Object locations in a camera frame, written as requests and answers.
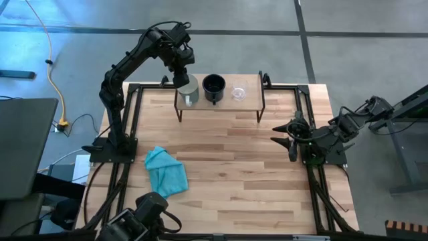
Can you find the black aluminium table frame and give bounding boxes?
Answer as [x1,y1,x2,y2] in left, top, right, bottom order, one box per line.
[76,74,360,235]

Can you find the yellow power cable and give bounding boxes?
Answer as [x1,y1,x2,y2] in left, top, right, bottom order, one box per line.
[25,0,70,131]

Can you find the grey desk top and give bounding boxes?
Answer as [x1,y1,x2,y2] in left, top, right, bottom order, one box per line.
[0,97,60,201]

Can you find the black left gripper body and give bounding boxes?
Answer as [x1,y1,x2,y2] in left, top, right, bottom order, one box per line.
[165,43,197,75]

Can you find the grey metal desk frame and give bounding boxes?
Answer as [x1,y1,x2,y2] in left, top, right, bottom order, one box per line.
[370,83,428,195]

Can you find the white mug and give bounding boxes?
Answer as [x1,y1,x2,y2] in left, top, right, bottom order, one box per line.
[176,74,201,108]

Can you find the black rounded floor object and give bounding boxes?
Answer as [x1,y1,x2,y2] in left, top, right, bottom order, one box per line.
[49,199,82,232]

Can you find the white box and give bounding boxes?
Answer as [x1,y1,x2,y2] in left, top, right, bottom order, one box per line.
[72,153,92,185]

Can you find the grey chair seat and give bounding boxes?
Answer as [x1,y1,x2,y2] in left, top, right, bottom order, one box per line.
[0,193,46,237]

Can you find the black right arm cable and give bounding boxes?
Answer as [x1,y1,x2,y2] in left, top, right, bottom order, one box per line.
[286,120,319,144]

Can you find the clear glass cup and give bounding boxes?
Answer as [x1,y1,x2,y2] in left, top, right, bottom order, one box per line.
[231,79,249,102]

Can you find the orange black striped box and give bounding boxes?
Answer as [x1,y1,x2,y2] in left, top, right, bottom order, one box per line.
[385,220,428,239]

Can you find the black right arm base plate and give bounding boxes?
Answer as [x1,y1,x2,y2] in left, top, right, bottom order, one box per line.
[299,139,348,165]

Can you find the silver metal bracket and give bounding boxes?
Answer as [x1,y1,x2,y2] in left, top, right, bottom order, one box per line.
[293,234,331,241]

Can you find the dark blue mug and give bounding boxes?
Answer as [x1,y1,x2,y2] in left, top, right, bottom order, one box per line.
[201,73,227,106]

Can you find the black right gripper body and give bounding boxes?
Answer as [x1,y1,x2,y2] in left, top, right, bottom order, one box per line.
[290,115,315,153]

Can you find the wooden shelf with black legs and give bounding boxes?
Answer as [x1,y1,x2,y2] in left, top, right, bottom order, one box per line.
[173,69,266,123]

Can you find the black flat floor bar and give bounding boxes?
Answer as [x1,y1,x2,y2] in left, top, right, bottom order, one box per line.
[0,69,37,80]

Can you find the teal cloth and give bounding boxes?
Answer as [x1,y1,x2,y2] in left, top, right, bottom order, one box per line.
[144,145,190,204]

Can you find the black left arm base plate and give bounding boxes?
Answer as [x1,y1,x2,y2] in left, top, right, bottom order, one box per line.
[82,136,138,164]

